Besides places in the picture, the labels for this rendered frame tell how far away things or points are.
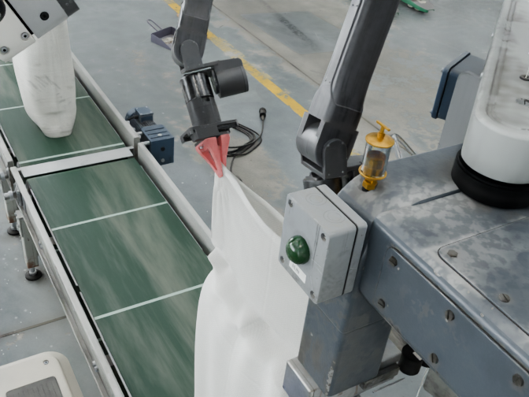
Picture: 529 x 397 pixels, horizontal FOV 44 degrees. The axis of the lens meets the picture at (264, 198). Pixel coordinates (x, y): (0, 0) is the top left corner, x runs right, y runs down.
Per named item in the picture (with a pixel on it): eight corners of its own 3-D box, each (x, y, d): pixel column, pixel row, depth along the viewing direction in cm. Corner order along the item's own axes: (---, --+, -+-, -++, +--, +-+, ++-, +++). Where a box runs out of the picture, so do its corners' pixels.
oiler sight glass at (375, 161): (355, 167, 66) (361, 137, 64) (375, 162, 67) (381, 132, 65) (370, 179, 64) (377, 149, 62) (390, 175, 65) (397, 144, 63)
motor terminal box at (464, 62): (422, 130, 108) (440, 65, 101) (445, 110, 115) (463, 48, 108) (470, 148, 105) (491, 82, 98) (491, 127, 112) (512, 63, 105)
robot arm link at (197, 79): (177, 80, 129) (178, 71, 123) (210, 72, 130) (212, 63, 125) (186, 113, 128) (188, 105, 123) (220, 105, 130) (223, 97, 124)
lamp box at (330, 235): (277, 261, 69) (286, 191, 64) (312, 250, 71) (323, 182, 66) (316, 306, 64) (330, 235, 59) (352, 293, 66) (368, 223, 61)
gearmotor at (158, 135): (114, 134, 275) (112, 102, 266) (147, 128, 281) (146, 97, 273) (140, 170, 254) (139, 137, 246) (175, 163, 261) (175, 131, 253)
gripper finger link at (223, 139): (241, 169, 123) (227, 123, 124) (207, 177, 120) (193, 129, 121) (227, 178, 129) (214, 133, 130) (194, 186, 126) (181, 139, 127)
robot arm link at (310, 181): (295, 172, 97) (311, 175, 92) (336, 164, 99) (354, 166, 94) (301, 217, 98) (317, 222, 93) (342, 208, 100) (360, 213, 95)
